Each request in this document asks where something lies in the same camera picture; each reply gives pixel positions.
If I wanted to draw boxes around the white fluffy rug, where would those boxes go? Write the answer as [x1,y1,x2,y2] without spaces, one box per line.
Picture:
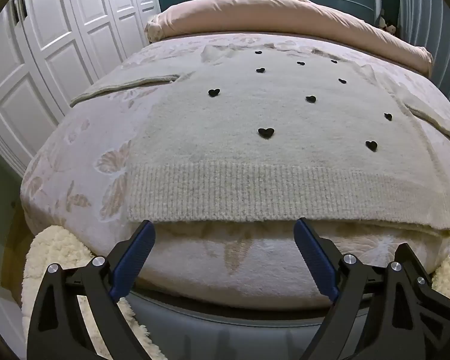
[22,225,450,360]

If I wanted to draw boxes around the grey striped curtain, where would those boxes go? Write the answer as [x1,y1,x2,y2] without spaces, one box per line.
[397,0,450,109]

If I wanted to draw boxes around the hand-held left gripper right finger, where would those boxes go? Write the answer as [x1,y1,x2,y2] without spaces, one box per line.
[293,217,424,360]

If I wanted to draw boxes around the grey bed frame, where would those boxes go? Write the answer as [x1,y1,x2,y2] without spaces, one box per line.
[129,289,346,360]

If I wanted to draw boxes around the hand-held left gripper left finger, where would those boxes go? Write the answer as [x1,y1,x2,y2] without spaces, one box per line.
[27,219,157,360]

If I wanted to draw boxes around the pink duvet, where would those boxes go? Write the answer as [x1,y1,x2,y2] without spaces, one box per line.
[144,0,434,79]

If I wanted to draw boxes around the white panelled wardrobe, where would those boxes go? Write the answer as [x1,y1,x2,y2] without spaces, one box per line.
[0,0,162,177]

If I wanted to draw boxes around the cream knit sweater black hearts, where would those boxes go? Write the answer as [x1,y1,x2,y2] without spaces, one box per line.
[70,43,450,239]

